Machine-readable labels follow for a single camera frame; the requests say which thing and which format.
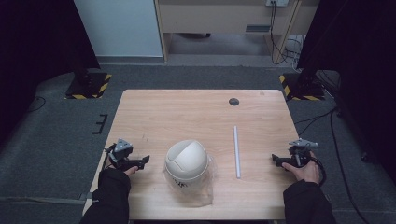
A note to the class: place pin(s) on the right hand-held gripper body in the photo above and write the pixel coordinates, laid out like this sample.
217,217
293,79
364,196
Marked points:
300,151

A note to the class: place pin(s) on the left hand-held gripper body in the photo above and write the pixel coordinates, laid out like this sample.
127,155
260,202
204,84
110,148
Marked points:
122,150

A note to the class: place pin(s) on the person's left hand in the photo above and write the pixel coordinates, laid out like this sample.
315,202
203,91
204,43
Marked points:
130,170

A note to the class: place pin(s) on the person's right hand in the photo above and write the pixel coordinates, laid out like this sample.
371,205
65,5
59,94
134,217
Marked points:
304,171

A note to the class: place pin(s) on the white straw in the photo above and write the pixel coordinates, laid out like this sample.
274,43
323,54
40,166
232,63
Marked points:
237,152

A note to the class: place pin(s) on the black stand base striped tape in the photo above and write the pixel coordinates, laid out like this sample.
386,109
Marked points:
303,88
88,86

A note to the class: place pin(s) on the grey round table grommet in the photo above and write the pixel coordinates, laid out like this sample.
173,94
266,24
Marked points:
233,101

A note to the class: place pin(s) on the black metal stand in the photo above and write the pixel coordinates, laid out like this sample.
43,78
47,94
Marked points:
308,70
81,73

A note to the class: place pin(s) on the black curtain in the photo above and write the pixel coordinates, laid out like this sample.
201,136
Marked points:
37,40
358,46

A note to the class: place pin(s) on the white panel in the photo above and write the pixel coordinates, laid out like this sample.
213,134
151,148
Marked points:
118,28

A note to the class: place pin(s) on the grey power strip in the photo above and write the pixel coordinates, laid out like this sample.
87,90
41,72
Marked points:
277,2

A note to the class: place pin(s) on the light wooden desk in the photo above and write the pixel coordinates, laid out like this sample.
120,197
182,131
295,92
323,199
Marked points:
218,18

